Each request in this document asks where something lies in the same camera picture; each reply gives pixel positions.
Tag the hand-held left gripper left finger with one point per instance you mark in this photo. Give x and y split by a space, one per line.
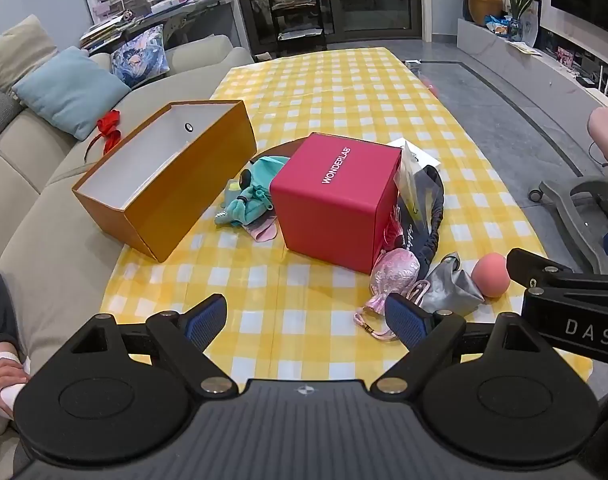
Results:
206 321

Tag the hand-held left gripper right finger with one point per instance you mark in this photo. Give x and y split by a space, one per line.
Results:
406 321

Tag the pink makeup sponge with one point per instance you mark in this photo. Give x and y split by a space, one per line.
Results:
490 276

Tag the shiny pink pouch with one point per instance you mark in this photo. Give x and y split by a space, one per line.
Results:
394 275

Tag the silver pouch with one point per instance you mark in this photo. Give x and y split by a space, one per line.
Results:
451 290

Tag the small blue dinosaur plush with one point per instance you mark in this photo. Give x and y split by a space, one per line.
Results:
222 217

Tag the pink printed cloth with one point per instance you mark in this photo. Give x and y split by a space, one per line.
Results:
264 231

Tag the orange cardboard box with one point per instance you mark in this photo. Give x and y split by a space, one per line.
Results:
183 195

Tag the pink-red square box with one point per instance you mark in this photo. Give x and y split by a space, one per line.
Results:
334 210

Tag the teal plush toy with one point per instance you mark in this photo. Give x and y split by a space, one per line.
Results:
256 195

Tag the white tissue packet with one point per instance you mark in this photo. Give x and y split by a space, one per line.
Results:
426 160

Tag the pink office chair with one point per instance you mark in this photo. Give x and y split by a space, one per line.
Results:
606 130

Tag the clear plastic bag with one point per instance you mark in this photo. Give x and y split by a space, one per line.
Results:
409 180

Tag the beige sofa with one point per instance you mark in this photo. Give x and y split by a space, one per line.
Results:
48 240

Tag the white sock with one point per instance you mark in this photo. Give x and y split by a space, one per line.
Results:
6 357

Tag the red ribbon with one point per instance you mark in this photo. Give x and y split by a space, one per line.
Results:
108 122

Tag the grey television cabinet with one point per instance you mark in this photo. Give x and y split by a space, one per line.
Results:
484 42

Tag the blue snack packet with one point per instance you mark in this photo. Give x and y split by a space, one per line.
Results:
498 25

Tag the yellow checkered mat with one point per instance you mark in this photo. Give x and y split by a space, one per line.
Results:
334 85

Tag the green potted plant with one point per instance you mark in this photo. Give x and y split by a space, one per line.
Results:
519 5

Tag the gold vase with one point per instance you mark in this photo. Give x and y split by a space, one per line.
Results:
484 5

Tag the light blue pillow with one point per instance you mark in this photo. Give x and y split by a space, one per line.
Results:
68 90

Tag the anime printed pillow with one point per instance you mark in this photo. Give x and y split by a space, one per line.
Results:
138 55

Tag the glass sliding door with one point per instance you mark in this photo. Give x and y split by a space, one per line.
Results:
374 0

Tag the cluttered grey desk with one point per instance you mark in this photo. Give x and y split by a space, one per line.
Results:
193 12

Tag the black shelf cart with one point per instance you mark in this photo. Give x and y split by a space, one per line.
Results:
294 10

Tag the beige pillow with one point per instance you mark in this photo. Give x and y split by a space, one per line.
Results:
13 50

